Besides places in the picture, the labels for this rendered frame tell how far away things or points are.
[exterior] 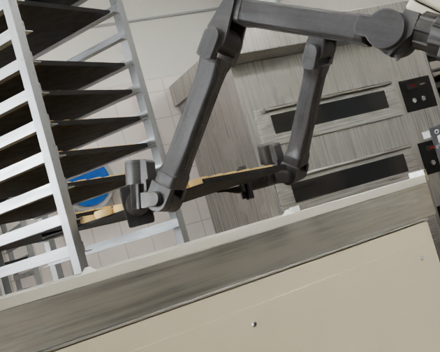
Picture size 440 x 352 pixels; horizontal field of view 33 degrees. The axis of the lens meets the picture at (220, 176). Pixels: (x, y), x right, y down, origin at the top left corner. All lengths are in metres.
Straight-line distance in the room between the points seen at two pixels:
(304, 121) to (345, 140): 2.71
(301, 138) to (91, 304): 1.42
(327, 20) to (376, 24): 0.12
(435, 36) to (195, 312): 0.79
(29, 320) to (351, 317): 0.41
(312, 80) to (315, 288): 1.20
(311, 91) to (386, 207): 1.06
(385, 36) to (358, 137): 3.45
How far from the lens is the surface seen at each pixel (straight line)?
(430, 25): 1.44
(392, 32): 1.44
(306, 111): 2.09
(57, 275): 2.76
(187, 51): 5.63
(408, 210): 1.08
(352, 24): 1.49
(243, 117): 4.52
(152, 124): 2.37
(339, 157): 4.76
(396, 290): 1.02
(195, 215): 5.35
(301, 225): 0.94
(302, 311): 0.91
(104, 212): 1.94
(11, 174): 2.20
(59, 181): 2.02
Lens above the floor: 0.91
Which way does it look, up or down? 4 degrees up
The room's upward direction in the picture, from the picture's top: 16 degrees counter-clockwise
